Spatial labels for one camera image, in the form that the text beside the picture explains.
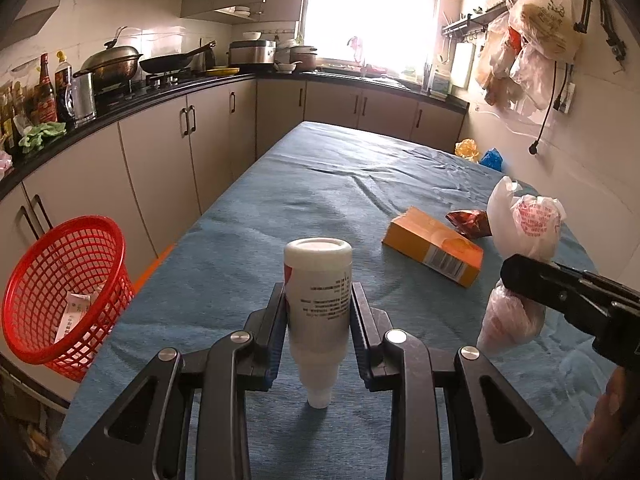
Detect green and white box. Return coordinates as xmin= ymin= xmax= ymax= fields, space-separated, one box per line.
xmin=430 ymin=70 xmax=453 ymax=98

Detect brown pot with lid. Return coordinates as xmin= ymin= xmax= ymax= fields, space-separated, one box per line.
xmin=289 ymin=45 xmax=318 ymax=72

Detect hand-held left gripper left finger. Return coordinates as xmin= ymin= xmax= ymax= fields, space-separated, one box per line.
xmin=57 ymin=282 xmax=291 ymax=480

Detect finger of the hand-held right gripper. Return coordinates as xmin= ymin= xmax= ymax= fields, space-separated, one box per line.
xmin=500 ymin=254 xmax=640 ymax=336
xmin=555 ymin=261 xmax=640 ymax=299

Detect person's right hand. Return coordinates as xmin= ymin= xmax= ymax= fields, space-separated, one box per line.
xmin=575 ymin=366 xmax=629 ymax=467

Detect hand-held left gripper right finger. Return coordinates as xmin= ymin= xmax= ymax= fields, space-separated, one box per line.
xmin=350 ymin=281 xmax=583 ymax=480

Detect red plastic basket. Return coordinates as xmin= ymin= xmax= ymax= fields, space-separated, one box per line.
xmin=1 ymin=216 xmax=136 ymax=383

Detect black cable with plug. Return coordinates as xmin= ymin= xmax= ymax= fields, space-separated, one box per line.
xmin=529 ymin=62 xmax=571 ymax=157

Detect bunch of hanging plastic bags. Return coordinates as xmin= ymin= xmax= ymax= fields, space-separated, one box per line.
xmin=475 ymin=0 xmax=583 ymax=116

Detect kitchen base cabinets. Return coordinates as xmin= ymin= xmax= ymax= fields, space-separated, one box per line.
xmin=0 ymin=72 xmax=468 ymax=411

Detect red label sauce bottle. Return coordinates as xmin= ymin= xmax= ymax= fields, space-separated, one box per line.
xmin=34 ymin=52 xmax=57 ymax=126

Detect white box with red print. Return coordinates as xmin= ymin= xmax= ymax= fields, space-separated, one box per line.
xmin=54 ymin=285 xmax=103 ymax=343

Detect metal wall rack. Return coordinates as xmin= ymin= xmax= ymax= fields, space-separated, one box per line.
xmin=441 ymin=2 xmax=506 ymax=41

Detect black frying pan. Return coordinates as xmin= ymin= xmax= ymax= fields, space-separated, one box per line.
xmin=139 ymin=40 xmax=217 ymax=75

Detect blue tablecloth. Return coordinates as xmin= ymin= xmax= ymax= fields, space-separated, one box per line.
xmin=57 ymin=120 xmax=608 ymax=480

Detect white plastic bag red print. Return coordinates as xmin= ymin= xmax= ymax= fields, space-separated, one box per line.
xmin=476 ymin=176 xmax=566 ymax=356

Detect orange cardboard box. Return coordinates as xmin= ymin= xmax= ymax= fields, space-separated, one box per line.
xmin=382 ymin=206 xmax=485 ymax=289

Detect steel kettle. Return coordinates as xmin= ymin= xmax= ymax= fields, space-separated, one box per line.
xmin=72 ymin=71 xmax=97 ymax=126

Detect dark bottle yellow cap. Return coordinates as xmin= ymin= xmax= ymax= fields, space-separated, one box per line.
xmin=54 ymin=50 xmax=76 ymax=121

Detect yellow plastic bag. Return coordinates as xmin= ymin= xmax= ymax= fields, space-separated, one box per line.
xmin=454 ymin=138 xmax=481 ymax=162

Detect red-brown snack wrapper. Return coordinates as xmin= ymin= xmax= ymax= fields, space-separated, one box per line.
xmin=446 ymin=209 xmax=493 ymax=239

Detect white hanging board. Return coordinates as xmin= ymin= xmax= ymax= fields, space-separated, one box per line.
xmin=450 ymin=42 xmax=476 ymax=93

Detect white wall socket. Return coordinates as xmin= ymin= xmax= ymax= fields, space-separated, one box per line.
xmin=552 ymin=82 xmax=576 ymax=113

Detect white plastic bottle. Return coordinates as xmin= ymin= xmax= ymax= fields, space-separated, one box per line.
xmin=284 ymin=237 xmax=353 ymax=409

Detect gas stove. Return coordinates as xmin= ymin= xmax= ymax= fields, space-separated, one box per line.
xmin=95 ymin=72 xmax=193 ymax=103

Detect window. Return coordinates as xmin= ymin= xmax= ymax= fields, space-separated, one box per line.
xmin=300 ymin=0 xmax=446 ymax=81

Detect stainless rice cooker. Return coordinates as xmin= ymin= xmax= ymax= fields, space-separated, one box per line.
xmin=228 ymin=39 xmax=277 ymax=67

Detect steel wok with lid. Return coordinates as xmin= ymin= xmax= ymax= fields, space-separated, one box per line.
xmin=72 ymin=27 xmax=143 ymax=91

